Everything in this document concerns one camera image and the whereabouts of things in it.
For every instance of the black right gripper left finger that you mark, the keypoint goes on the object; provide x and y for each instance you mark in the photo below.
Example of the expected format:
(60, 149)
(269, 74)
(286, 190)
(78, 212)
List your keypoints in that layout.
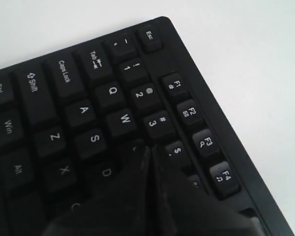
(119, 210)

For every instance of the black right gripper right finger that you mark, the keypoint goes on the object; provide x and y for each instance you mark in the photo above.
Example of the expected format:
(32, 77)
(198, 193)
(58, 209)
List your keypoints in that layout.
(184, 210)

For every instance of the black acer keyboard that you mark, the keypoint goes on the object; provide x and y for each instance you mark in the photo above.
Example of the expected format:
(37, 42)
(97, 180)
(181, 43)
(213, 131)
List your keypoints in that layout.
(69, 121)

